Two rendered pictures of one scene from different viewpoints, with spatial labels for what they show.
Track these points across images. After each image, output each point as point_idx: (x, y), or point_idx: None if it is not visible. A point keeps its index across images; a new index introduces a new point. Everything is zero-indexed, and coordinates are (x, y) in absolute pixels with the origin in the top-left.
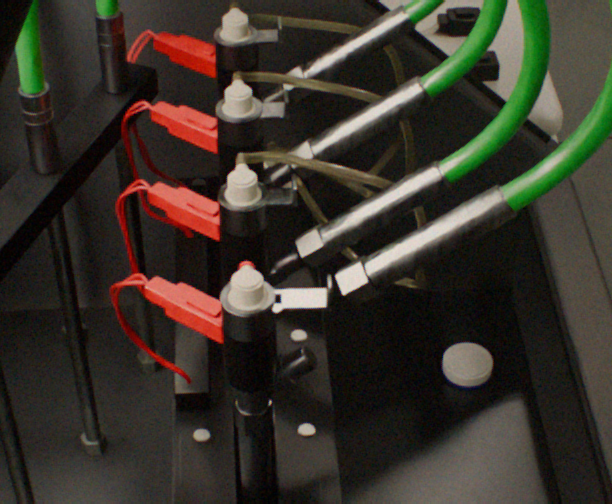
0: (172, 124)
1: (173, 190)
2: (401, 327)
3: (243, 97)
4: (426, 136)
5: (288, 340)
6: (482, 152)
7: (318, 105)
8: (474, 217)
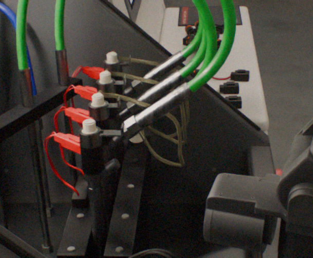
0: (81, 92)
1: (74, 109)
2: (194, 215)
3: (106, 74)
4: (202, 123)
5: (126, 188)
6: None
7: None
8: (176, 93)
